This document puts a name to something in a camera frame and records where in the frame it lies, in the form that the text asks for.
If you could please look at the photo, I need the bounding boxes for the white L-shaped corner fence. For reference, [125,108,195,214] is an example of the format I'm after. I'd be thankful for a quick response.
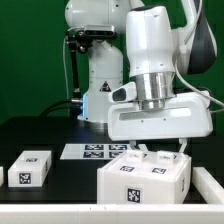
[0,167,224,224]

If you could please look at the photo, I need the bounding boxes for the black cable bundle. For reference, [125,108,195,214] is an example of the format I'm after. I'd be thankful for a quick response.
[38,99,83,118]

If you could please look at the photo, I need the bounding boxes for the white base marker plate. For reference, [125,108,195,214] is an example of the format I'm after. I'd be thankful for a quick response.
[59,143,134,161]

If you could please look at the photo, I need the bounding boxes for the white box with marker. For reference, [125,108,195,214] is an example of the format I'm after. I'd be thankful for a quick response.
[8,151,52,187]

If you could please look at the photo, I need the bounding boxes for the white cabinet body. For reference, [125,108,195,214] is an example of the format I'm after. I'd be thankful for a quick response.
[97,154,191,204]

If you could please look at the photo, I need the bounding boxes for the white block at left edge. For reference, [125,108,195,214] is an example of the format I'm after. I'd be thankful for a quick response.
[0,166,4,187]

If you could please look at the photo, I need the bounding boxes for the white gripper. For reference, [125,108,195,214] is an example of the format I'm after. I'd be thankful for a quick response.
[108,92,213,153]

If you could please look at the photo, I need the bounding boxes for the grey depth camera bar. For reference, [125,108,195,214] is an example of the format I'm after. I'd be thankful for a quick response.
[84,25,116,39]

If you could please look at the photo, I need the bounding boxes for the white door panel with marker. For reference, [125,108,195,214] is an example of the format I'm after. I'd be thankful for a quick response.
[146,151,189,180]

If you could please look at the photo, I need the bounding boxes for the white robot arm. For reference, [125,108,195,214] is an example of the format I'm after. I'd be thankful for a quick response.
[65,0,217,146]

